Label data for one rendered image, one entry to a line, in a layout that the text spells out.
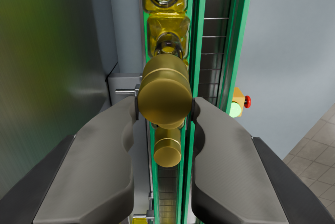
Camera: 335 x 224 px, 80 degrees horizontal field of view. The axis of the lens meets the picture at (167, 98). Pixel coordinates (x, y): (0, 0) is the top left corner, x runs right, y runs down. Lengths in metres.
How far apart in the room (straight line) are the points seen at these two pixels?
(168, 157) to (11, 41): 0.19
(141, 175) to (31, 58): 0.57
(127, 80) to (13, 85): 0.34
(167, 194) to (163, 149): 0.56
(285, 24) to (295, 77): 0.18
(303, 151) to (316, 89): 1.43
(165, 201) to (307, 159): 1.69
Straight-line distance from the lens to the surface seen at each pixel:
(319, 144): 2.22
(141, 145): 0.62
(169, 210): 0.87
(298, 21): 0.69
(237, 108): 0.60
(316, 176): 2.54
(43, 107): 0.23
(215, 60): 0.49
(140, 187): 0.76
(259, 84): 0.71
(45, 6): 0.25
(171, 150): 0.24
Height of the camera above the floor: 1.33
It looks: 61 degrees down
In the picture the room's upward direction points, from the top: 179 degrees counter-clockwise
